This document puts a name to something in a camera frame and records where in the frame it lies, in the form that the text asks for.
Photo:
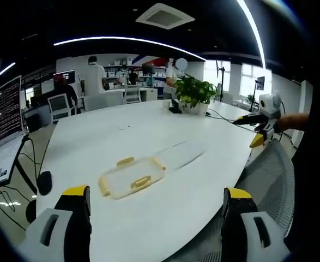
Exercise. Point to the wall monitor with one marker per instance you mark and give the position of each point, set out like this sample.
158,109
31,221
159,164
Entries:
64,77

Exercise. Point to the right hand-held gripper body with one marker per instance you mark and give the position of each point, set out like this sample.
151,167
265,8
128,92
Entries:
270,105

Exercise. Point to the black laptop stand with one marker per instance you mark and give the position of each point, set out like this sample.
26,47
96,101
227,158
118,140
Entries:
26,163

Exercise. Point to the grey mesh office chair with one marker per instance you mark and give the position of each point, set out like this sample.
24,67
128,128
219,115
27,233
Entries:
268,174

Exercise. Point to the open laptop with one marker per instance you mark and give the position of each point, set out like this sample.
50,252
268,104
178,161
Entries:
1,120

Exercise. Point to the black computer mouse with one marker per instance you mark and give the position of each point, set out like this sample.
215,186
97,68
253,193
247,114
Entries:
44,183

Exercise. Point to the ceiling light strip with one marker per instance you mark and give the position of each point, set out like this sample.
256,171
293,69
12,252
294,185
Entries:
255,32
127,39

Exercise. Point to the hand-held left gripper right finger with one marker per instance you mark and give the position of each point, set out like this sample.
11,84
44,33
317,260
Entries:
238,223

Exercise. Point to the clear lid with yellow clips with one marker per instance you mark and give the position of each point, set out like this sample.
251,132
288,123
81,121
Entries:
133,178

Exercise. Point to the ceiling air vent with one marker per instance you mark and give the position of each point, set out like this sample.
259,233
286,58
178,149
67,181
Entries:
165,15

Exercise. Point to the small green plant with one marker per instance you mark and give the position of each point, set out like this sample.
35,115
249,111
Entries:
250,98

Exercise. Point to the black tripod stand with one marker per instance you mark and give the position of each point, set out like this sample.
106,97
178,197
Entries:
222,79

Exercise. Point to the black monitor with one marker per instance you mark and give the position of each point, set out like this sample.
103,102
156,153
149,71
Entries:
148,68

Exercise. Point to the black round object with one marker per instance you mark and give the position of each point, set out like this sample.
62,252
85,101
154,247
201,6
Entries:
31,210

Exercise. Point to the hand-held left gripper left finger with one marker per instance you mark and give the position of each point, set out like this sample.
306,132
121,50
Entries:
67,218

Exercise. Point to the tripod stand with screen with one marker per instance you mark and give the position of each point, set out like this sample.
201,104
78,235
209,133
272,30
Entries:
260,87

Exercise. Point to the white office chair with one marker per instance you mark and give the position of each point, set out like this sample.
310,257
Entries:
132,94
59,107

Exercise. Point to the green potted plant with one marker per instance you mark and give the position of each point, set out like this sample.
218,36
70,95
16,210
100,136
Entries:
195,91

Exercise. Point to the small white box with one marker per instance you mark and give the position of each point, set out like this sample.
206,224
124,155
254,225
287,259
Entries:
166,104

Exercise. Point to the storage shelves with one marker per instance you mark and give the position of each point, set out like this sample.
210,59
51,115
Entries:
148,73

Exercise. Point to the black desk device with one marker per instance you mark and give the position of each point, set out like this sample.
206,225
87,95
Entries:
175,107

